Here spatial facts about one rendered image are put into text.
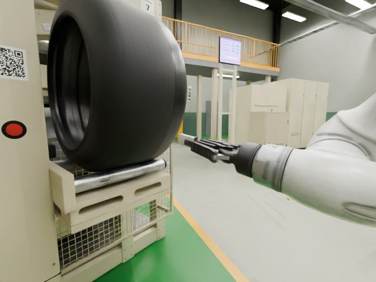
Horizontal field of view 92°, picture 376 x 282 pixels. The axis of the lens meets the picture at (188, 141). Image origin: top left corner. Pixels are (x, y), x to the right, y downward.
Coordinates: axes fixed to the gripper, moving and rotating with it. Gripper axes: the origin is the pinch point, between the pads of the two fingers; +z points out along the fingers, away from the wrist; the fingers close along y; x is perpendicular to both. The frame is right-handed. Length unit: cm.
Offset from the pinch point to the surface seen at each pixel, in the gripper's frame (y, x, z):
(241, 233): -116, 106, 20
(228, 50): -349, -131, 206
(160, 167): -6.9, 15.5, 18.7
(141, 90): 10.1, -12.3, 8.8
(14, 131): 33.1, 0.6, 28.0
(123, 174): 8.9, 14.9, 18.7
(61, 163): 19, 18, 47
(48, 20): 15, -39, 74
